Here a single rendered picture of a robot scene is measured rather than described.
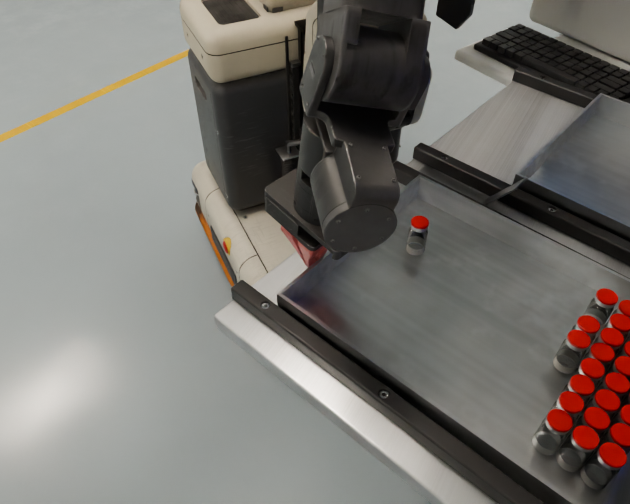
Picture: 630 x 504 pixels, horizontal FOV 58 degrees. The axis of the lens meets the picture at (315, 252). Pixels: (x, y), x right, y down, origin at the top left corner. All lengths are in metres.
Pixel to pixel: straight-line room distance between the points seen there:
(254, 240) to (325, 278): 0.91
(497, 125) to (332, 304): 0.43
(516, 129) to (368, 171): 0.53
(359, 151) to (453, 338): 0.26
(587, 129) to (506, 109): 0.12
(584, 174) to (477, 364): 0.36
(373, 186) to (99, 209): 1.83
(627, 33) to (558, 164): 0.52
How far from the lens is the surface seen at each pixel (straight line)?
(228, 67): 1.35
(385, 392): 0.55
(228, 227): 1.60
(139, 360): 1.70
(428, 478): 0.54
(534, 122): 0.95
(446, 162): 0.79
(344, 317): 0.61
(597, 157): 0.90
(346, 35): 0.42
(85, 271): 1.98
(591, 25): 1.37
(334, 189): 0.42
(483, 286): 0.67
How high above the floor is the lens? 1.37
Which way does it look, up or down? 46 degrees down
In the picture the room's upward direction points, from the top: straight up
